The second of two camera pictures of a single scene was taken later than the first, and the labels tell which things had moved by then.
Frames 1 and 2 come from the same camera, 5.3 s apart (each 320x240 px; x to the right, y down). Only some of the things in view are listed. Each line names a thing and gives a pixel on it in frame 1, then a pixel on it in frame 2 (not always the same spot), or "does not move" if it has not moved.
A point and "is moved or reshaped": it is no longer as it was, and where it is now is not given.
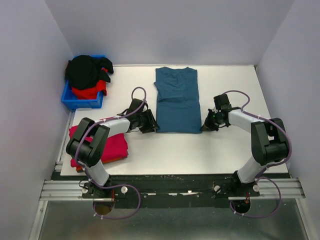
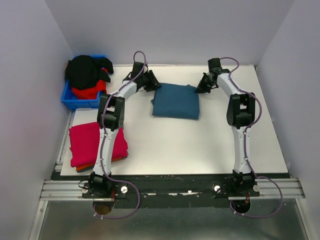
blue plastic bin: [69, 100] does not move
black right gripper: [207, 126] → [200, 88]
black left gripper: [152, 123] → [153, 82]
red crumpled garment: [92, 92] does not move
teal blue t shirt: [178, 110] is moved or reshaped
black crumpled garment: [83, 72] does not move
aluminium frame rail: [54, 190] does not move
